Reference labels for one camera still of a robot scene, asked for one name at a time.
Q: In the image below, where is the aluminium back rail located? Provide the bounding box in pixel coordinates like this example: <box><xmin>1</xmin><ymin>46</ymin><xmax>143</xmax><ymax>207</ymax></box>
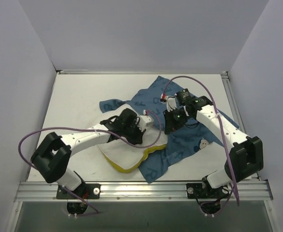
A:
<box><xmin>57</xmin><ymin>70</ymin><xmax>89</xmax><ymax>74</ymax></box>

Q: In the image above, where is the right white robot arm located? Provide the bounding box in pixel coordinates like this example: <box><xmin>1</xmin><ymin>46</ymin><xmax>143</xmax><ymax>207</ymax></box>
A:
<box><xmin>161</xmin><ymin>89</ymin><xmax>264</xmax><ymax>198</ymax></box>

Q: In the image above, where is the white pillow with yellow edge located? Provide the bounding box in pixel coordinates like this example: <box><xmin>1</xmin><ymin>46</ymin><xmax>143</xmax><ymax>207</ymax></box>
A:
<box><xmin>98</xmin><ymin>126</ymin><xmax>168</xmax><ymax>173</ymax></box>

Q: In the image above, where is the purple cable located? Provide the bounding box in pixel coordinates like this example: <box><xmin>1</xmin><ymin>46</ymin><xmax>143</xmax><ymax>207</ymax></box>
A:
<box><xmin>18</xmin><ymin>109</ymin><xmax>163</xmax><ymax>216</ymax></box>
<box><xmin>160</xmin><ymin>75</ymin><xmax>241</xmax><ymax>216</ymax></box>

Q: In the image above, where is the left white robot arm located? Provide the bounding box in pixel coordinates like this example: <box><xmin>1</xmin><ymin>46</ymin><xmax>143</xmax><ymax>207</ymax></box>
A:
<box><xmin>31</xmin><ymin>108</ymin><xmax>153</xmax><ymax>199</ymax></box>

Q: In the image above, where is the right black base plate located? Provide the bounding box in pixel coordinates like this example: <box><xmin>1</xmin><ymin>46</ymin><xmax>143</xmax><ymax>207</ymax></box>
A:
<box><xmin>186</xmin><ymin>182</ymin><xmax>229</xmax><ymax>200</ymax></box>

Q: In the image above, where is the blue cartoon print pillowcase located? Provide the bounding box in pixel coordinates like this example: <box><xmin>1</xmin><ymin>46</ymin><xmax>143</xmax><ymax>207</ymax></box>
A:
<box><xmin>99</xmin><ymin>75</ymin><xmax>240</xmax><ymax>184</ymax></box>

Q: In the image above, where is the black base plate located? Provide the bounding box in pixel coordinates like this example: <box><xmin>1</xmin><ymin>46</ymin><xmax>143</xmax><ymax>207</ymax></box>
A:
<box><xmin>186</xmin><ymin>182</ymin><xmax>229</xmax><ymax>200</ymax></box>
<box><xmin>56</xmin><ymin>183</ymin><xmax>101</xmax><ymax>200</ymax></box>

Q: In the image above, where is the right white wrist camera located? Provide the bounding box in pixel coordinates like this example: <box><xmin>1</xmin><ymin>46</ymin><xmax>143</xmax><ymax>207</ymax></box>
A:
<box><xmin>165</xmin><ymin>96</ymin><xmax>177</xmax><ymax>112</ymax></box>

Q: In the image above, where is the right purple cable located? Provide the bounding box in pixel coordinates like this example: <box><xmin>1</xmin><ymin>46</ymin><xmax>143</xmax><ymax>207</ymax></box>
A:
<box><xmin>160</xmin><ymin>75</ymin><xmax>241</xmax><ymax>216</ymax></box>

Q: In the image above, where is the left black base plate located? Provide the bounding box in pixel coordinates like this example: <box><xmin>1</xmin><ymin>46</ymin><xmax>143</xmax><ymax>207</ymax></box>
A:
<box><xmin>56</xmin><ymin>183</ymin><xmax>101</xmax><ymax>200</ymax></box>

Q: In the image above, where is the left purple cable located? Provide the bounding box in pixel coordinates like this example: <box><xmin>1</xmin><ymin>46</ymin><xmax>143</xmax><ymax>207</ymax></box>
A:
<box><xmin>18</xmin><ymin>109</ymin><xmax>163</xmax><ymax>216</ymax></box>

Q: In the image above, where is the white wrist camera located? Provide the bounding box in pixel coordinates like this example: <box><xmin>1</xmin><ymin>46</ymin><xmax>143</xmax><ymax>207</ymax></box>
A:
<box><xmin>139</xmin><ymin>115</ymin><xmax>154</xmax><ymax>130</ymax></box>
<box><xmin>165</xmin><ymin>96</ymin><xmax>177</xmax><ymax>112</ymax></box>

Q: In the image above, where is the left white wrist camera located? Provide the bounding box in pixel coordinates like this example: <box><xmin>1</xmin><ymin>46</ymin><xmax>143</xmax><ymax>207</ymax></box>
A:
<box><xmin>139</xmin><ymin>115</ymin><xmax>154</xmax><ymax>130</ymax></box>

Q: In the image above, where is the aluminium front rail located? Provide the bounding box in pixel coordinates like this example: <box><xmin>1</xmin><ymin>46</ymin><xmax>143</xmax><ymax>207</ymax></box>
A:
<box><xmin>14</xmin><ymin>179</ymin><xmax>273</xmax><ymax>203</ymax></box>

